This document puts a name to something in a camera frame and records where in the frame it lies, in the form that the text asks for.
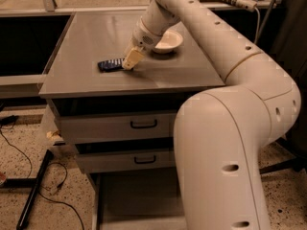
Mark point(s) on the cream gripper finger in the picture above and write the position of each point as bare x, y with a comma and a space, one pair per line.
133, 55

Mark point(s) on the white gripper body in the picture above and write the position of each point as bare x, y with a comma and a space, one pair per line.
142, 38

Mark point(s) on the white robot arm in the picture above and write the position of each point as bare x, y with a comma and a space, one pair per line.
219, 132

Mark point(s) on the grey drawer cabinet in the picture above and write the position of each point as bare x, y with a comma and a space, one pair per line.
94, 36

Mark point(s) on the top grey drawer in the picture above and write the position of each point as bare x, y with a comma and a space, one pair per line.
118, 118

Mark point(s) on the middle grey drawer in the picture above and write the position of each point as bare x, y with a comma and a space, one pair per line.
129, 155

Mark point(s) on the bottom open grey drawer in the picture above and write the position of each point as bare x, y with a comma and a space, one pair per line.
138, 200

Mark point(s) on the white paper bowl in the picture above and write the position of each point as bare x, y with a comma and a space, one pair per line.
169, 42

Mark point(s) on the black metal floor stand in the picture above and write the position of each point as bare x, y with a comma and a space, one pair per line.
28, 183

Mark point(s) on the black office chair base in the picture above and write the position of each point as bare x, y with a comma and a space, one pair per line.
297, 164

